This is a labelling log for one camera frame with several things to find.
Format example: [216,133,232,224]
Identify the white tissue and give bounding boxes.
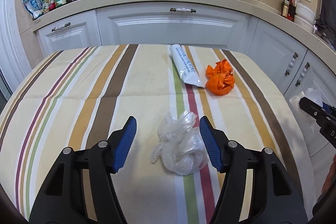
[289,88,323,136]

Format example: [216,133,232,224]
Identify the orange wrapper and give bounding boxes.
[206,59,235,96]

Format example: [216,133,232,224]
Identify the clear plastic bag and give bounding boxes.
[150,111,209,176]

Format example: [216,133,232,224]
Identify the white blue milk powder sachet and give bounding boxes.
[170,44,205,88]

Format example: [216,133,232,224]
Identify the white stacked bowls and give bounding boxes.
[294,3,315,33]

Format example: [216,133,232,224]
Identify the red packages behind bottle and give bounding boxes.
[286,0,296,22]

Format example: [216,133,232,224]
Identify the striped tablecloth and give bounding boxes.
[1,45,315,223]

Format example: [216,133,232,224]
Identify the dark oil bottle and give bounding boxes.
[281,0,290,18]

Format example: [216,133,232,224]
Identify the blue white snack bag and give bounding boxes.
[23,0,43,20]

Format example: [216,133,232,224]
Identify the cabinet door handle right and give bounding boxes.
[295,62,310,86]

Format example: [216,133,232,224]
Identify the cabinet door handle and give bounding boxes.
[295,62,310,86]
[284,52,298,76]

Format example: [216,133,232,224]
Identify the cabinet door handle left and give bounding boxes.
[284,52,298,76]

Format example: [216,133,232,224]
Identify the drawer handle centre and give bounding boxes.
[170,8,197,13]

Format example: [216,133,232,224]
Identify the drawer handle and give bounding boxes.
[170,8,197,13]
[51,22,71,32]

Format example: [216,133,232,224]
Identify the drawer handle left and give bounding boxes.
[51,22,71,32]

